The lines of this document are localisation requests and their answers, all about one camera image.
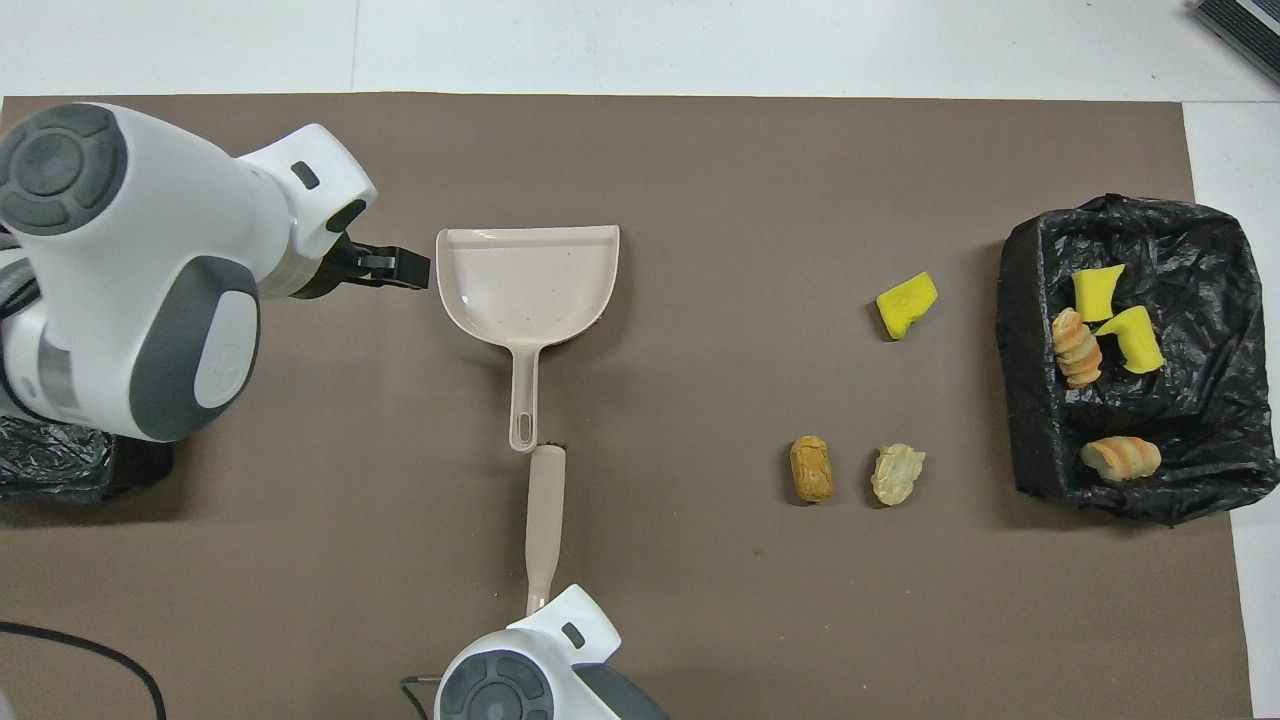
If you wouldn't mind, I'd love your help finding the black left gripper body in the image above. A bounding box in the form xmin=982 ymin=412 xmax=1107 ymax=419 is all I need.
xmin=300 ymin=232 xmax=361 ymax=299

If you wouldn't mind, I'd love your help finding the beige plastic dustpan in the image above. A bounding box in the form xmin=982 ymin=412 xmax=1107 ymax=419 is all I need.
xmin=435 ymin=225 xmax=621 ymax=453

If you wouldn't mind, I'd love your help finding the beige hand brush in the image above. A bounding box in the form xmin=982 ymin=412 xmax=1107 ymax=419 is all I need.
xmin=524 ymin=443 xmax=568 ymax=617

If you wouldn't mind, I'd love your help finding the brown bread roll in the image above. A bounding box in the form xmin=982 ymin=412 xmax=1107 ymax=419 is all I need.
xmin=789 ymin=434 xmax=836 ymax=504

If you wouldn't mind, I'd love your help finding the pale pastry chunk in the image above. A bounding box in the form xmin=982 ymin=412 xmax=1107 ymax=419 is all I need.
xmin=870 ymin=443 xmax=927 ymax=507
xmin=1052 ymin=307 xmax=1104 ymax=389

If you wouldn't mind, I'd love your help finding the yellow sponge piece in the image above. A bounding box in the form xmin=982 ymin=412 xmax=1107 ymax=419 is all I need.
xmin=1072 ymin=263 xmax=1127 ymax=323
xmin=876 ymin=271 xmax=940 ymax=341
xmin=1095 ymin=305 xmax=1166 ymax=375

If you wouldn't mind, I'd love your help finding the striped orange croissant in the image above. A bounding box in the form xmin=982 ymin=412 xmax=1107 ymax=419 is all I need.
xmin=1080 ymin=435 xmax=1163 ymax=483

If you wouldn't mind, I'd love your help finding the black bag lined bin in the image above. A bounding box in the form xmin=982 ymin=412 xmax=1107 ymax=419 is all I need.
xmin=997 ymin=193 xmax=1280 ymax=526
xmin=0 ymin=415 xmax=173 ymax=504

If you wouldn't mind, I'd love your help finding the brown table mat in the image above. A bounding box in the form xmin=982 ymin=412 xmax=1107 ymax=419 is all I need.
xmin=0 ymin=93 xmax=1256 ymax=720

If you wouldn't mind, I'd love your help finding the dark ribbed panel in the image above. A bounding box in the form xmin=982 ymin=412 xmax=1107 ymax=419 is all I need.
xmin=1192 ymin=0 xmax=1280 ymax=86

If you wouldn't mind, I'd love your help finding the black cable on table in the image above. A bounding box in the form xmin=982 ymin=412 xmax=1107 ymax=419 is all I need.
xmin=0 ymin=620 xmax=168 ymax=720

